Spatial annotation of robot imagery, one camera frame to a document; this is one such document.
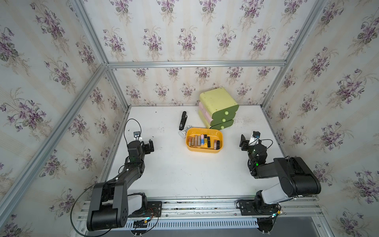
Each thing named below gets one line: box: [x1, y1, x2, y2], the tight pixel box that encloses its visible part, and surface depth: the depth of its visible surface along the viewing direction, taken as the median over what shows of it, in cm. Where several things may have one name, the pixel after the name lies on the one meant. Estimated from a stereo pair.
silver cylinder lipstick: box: [197, 135, 202, 146], surface depth 100 cm
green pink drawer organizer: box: [198, 87, 240, 131], surface depth 97 cm
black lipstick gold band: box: [207, 136, 211, 148], surface depth 99 cm
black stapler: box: [178, 110, 188, 131], surface depth 109 cm
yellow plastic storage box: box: [185, 127, 224, 154], surface depth 100 cm
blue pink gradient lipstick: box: [200, 133, 205, 146], surface depth 100 cm
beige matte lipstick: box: [194, 134, 198, 147], surface depth 100 cm
